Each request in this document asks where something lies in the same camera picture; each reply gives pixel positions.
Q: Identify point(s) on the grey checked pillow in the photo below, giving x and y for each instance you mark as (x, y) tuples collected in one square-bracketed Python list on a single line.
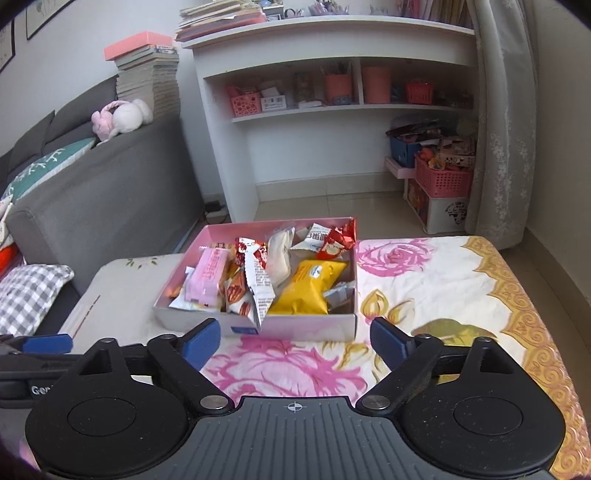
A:
[(32, 295)]

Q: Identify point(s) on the white power strip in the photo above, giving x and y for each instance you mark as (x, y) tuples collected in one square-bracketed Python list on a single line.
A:
[(216, 211)]

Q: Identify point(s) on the pile of flat books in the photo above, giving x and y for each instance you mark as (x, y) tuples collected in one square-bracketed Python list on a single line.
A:
[(221, 21)]

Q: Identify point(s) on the pile of toys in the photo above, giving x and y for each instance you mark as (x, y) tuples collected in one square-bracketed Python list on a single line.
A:
[(438, 143)]

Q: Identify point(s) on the large pink basket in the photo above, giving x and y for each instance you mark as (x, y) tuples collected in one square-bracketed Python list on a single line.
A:
[(443, 182)]

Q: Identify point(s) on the framed wall picture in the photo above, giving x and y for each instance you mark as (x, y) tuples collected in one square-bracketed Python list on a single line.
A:
[(46, 16), (5, 46)]

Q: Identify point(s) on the small blue white packet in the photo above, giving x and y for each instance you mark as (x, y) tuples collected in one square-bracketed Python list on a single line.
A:
[(339, 290)]

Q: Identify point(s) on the small red basket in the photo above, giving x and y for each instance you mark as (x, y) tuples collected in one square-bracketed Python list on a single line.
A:
[(420, 93)]

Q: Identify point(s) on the orange pen holder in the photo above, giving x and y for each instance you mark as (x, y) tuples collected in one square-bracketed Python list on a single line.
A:
[(338, 88)]

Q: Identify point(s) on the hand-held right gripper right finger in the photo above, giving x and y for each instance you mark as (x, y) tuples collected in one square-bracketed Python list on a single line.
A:
[(390, 341)]

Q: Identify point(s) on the pink snack packet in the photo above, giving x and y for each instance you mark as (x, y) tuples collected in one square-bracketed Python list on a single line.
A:
[(210, 272)]

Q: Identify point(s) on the white bookshelf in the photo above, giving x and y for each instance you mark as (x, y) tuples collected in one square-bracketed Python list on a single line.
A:
[(323, 37)]

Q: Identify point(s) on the brown biscuit packet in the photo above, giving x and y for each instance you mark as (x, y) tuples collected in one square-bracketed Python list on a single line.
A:
[(238, 293)]

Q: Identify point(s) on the gold foil packet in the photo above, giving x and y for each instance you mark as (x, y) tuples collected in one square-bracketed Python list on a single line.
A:
[(174, 290)]

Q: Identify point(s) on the teal patterned cushion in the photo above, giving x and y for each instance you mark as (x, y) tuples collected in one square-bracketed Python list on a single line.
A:
[(46, 166)]

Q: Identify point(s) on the pink low stand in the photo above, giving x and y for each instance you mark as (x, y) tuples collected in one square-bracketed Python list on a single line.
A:
[(397, 168)]

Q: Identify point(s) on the stack of grey books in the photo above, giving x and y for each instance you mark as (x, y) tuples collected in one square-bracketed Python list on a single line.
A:
[(150, 83)]

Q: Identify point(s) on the pale flowered curtain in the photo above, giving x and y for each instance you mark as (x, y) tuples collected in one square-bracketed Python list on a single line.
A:
[(503, 115)]

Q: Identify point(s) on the folded floral quilt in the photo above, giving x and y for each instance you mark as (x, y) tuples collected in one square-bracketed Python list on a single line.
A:
[(4, 217)]

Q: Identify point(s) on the grey sofa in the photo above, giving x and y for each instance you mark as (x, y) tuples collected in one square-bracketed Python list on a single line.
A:
[(115, 194)]

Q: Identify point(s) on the clear jar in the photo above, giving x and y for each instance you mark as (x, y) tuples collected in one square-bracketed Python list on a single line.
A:
[(303, 87)]

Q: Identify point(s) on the pink cardboard box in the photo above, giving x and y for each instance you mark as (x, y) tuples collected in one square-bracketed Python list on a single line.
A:
[(300, 325)]

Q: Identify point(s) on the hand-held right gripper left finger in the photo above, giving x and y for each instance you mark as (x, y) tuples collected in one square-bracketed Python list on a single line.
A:
[(201, 344)]

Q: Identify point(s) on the white nut packet black lettering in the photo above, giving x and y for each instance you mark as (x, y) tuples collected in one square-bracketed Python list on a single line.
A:
[(316, 237)]

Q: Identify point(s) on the pink perforated basket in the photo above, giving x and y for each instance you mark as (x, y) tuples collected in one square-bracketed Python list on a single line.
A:
[(244, 104)]

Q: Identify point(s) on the blue storage bin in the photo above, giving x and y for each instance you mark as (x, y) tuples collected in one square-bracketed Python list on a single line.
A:
[(404, 154)]

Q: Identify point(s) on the white labelled box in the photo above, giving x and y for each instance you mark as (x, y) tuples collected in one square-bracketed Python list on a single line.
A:
[(272, 102)]

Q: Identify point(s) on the red white candy packet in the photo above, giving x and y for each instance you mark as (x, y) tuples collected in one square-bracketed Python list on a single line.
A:
[(261, 290)]

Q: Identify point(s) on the red cloth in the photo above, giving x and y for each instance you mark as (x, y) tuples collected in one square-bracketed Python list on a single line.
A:
[(7, 258)]

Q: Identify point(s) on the clear cake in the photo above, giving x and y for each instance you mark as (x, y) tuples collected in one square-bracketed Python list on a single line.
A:
[(279, 256)]

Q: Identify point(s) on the large plain yellow packet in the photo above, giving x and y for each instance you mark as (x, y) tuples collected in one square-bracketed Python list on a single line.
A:
[(307, 286)]

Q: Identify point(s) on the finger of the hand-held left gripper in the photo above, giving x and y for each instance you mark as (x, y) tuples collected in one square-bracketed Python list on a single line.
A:
[(46, 344)]

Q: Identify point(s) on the white printed box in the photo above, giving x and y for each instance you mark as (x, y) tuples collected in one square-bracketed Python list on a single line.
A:
[(438, 214)]

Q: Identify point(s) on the row of upright books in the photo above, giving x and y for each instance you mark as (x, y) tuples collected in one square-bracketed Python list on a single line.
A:
[(434, 9)]

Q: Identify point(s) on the pink white plush toy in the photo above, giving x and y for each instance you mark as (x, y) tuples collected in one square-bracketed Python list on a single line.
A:
[(124, 117)]

